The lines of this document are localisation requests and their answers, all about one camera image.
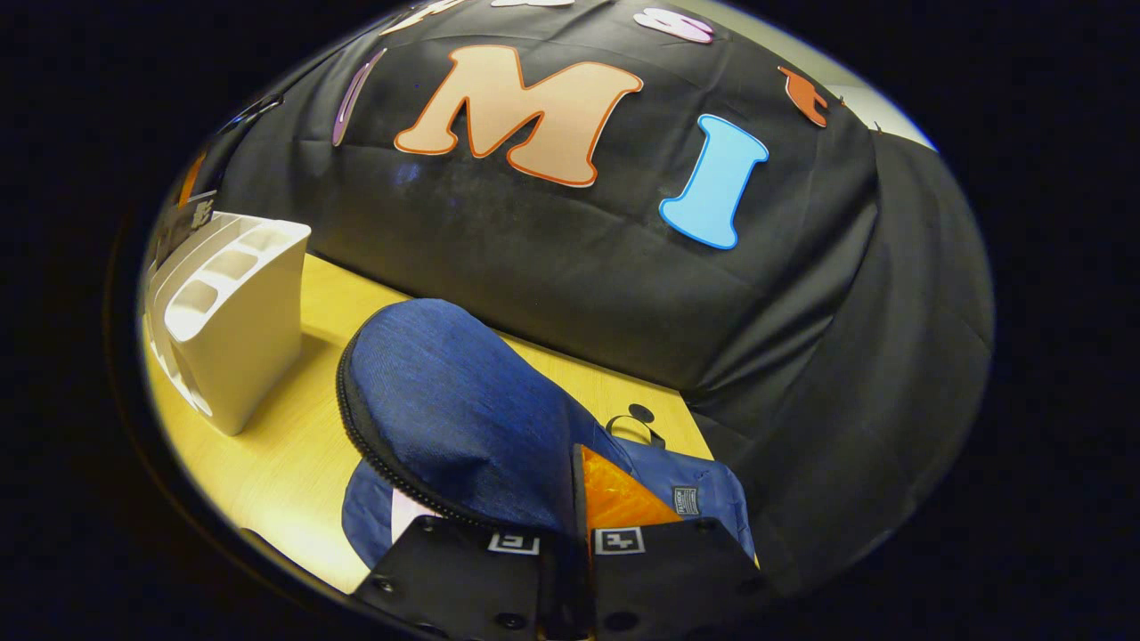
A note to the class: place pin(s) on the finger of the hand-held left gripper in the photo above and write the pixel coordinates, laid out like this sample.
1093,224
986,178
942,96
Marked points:
191,178

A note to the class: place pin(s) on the black round desk grommet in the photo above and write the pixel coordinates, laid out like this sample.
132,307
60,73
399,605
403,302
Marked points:
641,413

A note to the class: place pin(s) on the black and white book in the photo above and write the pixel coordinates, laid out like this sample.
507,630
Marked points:
183,227

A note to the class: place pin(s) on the blue schoolbag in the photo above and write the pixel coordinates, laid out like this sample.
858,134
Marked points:
454,401

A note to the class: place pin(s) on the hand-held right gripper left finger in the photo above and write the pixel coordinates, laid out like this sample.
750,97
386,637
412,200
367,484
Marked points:
463,579

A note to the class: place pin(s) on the white bookshelf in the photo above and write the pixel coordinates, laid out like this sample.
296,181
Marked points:
240,347

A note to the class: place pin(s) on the black backdrop cloth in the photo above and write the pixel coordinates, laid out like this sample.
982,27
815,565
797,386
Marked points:
552,258

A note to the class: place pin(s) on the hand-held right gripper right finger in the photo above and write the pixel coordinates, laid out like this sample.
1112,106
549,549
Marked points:
668,588

